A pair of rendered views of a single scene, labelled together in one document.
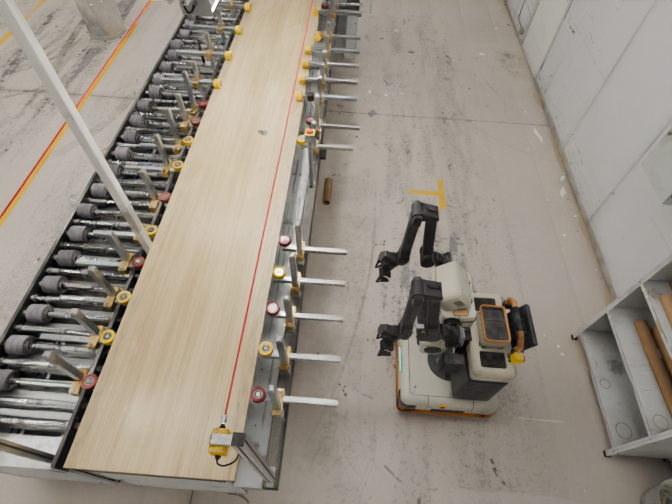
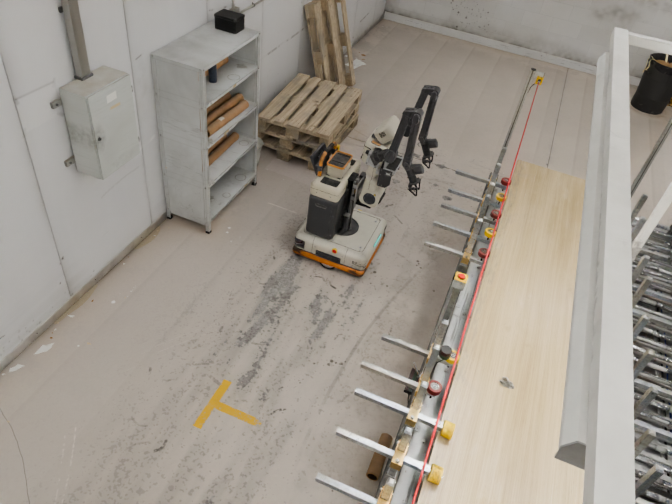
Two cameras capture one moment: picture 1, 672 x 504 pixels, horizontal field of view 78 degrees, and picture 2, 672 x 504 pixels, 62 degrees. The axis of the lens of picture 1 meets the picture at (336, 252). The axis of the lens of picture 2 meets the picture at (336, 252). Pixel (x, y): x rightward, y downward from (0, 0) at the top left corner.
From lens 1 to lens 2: 4.78 m
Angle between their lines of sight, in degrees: 82
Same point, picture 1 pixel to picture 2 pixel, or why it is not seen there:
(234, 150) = (544, 365)
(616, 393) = (224, 189)
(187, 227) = not seen: hidden behind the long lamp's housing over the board
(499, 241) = (194, 320)
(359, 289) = (379, 325)
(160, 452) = (559, 177)
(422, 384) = (369, 220)
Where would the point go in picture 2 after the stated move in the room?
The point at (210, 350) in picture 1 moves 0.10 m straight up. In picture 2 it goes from (539, 205) to (544, 195)
